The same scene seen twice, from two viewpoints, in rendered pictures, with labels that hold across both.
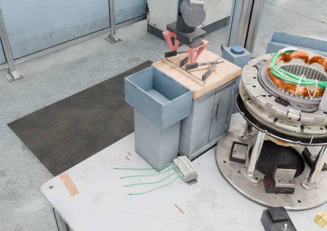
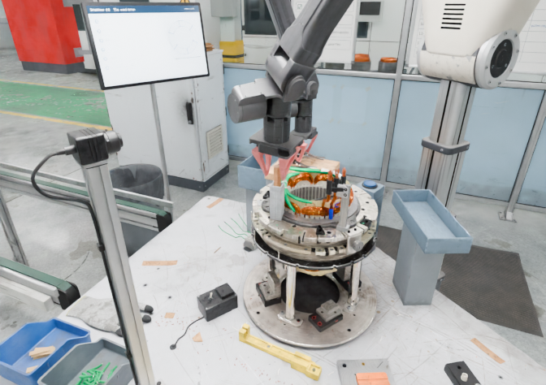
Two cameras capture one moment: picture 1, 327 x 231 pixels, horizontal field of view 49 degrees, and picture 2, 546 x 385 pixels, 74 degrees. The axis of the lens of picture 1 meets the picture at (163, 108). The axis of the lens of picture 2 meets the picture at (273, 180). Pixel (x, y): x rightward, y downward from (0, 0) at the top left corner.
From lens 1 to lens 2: 117 cm
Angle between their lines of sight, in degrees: 58
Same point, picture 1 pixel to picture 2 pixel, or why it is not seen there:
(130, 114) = not seen: hidden behind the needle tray
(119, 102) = not seen: hidden behind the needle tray
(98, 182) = (223, 212)
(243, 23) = (422, 175)
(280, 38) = (431, 201)
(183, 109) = (257, 183)
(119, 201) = (211, 224)
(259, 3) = (439, 158)
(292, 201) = (255, 308)
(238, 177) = (264, 268)
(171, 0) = not seen: outside the picture
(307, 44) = (446, 219)
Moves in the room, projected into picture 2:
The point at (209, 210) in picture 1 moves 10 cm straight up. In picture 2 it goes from (223, 264) to (222, 240)
